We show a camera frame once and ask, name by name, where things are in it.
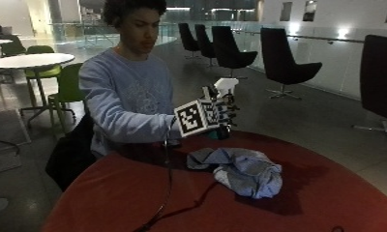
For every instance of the spray bottle with white nozzle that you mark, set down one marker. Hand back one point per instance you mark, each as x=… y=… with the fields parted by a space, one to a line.
x=225 y=85

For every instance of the white marker cube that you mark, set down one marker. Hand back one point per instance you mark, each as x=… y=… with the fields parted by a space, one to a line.
x=191 y=118

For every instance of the crumpled blue-grey cloth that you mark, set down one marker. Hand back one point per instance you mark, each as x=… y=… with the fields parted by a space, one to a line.
x=244 y=172

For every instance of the black swivel chair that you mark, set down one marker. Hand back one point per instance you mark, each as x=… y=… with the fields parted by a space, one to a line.
x=380 y=77
x=227 y=48
x=203 y=42
x=281 y=61
x=185 y=37

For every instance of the the person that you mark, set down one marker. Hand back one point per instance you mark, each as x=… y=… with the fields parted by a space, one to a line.
x=128 y=87

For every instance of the metal handrail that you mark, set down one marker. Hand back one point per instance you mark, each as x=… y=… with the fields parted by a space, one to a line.
x=313 y=37

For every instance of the green chair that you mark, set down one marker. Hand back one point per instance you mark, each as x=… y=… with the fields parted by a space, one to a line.
x=40 y=72
x=69 y=85

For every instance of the black jacket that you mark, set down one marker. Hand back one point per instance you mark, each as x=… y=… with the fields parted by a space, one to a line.
x=71 y=154

